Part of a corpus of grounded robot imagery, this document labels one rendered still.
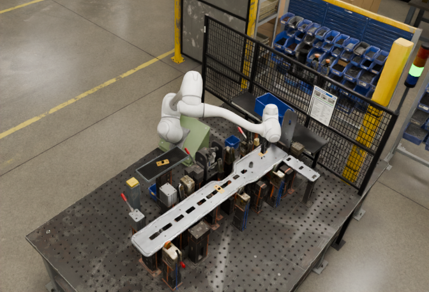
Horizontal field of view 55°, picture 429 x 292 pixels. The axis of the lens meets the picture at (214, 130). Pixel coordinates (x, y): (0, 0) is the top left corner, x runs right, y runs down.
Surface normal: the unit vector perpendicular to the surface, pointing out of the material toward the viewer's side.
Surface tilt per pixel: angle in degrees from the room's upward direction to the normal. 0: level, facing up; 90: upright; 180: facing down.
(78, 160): 0
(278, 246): 0
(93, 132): 0
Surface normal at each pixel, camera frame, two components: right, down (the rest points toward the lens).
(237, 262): 0.07, -0.75
